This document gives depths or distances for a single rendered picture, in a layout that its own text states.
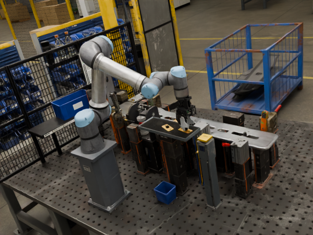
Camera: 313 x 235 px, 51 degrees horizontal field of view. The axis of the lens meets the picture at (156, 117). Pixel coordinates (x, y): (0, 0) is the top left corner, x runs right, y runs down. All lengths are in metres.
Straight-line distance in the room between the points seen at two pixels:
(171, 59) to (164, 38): 0.41
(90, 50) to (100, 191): 0.86
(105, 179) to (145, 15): 3.68
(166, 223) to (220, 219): 0.30
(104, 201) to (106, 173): 0.19
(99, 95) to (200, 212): 0.90
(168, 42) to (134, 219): 4.19
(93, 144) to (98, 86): 0.34
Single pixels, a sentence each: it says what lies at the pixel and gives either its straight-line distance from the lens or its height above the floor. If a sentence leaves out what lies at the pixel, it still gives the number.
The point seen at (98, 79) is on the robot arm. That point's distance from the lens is 1.92.
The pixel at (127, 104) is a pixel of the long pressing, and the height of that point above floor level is 1.00.
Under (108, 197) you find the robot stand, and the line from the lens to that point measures 2.13.
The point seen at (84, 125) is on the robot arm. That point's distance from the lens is 1.92.
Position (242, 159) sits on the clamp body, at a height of 0.97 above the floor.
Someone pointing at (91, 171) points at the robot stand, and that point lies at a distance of 2.04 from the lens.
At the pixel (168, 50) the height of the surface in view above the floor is 0.60.
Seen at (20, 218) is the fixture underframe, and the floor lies 0.21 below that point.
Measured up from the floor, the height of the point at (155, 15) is 1.24.
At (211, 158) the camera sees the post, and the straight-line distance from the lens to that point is 1.81.
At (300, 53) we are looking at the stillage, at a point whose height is 0.55.
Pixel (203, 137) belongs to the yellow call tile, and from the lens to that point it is 1.78.
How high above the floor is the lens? 2.05
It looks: 25 degrees down
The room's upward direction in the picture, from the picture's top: 12 degrees counter-clockwise
